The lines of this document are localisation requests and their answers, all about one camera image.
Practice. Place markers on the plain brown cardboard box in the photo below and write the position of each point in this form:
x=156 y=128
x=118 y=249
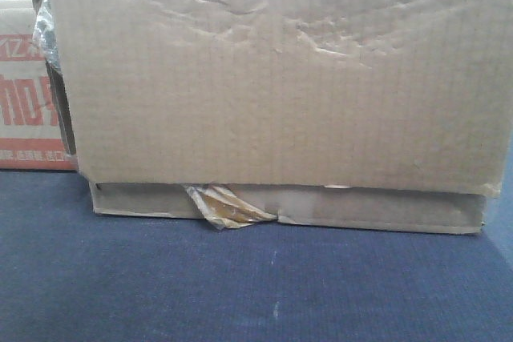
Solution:
x=389 y=115

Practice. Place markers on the cardboard box with red print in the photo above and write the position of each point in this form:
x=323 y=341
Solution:
x=30 y=133

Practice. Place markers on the blue carpet mat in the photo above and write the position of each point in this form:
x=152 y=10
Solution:
x=68 y=274

